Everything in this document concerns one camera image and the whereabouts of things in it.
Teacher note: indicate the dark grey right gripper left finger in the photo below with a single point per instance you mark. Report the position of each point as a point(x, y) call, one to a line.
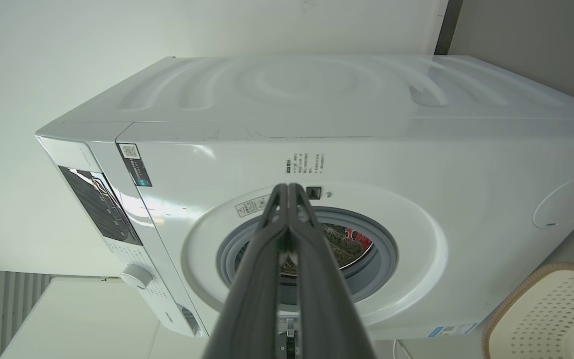
point(247, 299)

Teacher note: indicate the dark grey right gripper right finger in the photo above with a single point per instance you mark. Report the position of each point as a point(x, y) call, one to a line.
point(324, 309)

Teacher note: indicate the red garment with white stripe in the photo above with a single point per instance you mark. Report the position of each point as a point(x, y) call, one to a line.
point(358, 239)

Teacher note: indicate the perforated steel washer drum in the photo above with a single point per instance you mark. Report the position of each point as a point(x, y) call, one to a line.
point(339, 252)

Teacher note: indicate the white washer program knob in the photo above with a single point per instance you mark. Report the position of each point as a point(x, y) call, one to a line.
point(136, 276)

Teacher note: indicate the black washer control panel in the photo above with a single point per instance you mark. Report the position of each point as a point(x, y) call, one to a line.
point(100, 204)

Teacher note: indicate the cream perforated laundry basket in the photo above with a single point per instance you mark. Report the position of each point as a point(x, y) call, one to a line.
point(541, 319)

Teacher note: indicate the white detergent drawer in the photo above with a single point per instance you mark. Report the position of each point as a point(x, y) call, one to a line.
point(180, 321)

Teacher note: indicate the grey rubber door gasket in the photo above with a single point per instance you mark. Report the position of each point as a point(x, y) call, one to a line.
point(389, 259)

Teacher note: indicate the grey warning label sticker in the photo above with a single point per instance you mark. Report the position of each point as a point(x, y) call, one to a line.
point(249, 205)

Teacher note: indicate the black door latch slot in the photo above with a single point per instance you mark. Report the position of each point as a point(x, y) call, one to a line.
point(314, 192)

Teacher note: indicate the blue energy label sticker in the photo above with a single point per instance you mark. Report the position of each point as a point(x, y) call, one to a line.
point(451, 330)

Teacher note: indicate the small printed text sticker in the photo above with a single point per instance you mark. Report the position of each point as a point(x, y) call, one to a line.
point(304, 163)

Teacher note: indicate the white front-load washing machine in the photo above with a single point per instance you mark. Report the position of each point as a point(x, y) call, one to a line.
point(366, 149)

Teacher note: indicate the white cabinet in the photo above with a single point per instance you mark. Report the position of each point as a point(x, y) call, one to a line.
point(77, 324)

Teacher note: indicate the dark QR code sticker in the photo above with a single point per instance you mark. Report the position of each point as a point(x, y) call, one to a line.
point(135, 167)

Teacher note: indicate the round white filter cover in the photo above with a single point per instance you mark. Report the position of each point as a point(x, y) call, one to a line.
point(571, 199)

